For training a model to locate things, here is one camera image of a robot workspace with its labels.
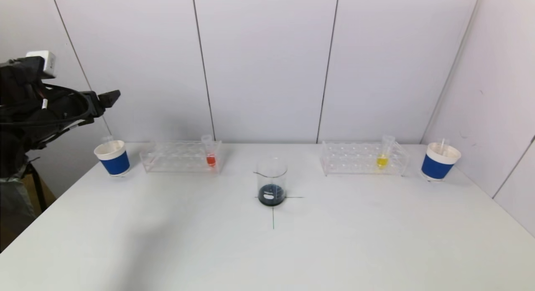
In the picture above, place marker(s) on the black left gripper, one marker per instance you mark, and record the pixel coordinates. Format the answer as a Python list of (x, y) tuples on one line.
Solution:
[(99, 103)]

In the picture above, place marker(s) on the blue pigment test tube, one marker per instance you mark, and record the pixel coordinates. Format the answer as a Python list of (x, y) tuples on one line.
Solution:
[(107, 139)]

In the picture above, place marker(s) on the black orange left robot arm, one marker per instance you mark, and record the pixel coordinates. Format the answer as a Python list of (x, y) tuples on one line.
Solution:
[(12, 115)]

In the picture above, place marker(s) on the clear acrylic test tube rack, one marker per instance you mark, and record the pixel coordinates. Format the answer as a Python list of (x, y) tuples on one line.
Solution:
[(355, 159), (179, 161)]

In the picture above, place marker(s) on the red pigment test tube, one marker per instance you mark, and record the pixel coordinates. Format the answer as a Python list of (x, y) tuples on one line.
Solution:
[(211, 160)]

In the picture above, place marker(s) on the clear glass beaker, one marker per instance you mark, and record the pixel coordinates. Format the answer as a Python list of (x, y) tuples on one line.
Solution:
[(271, 195)]

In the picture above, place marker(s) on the yellow pigment test tube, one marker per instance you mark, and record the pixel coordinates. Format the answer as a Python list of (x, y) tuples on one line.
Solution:
[(382, 161)]

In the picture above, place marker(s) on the blue white paper cup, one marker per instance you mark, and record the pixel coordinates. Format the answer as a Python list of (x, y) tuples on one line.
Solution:
[(116, 163), (436, 167)]

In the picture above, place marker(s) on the person in grey clothes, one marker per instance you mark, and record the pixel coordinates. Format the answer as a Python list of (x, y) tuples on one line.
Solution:
[(12, 203)]

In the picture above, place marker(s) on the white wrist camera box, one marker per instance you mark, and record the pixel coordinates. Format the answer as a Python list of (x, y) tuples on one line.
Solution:
[(44, 63)]

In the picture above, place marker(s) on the black metal chair frame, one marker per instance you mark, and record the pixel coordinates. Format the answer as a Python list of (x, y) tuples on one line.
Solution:
[(38, 188)]

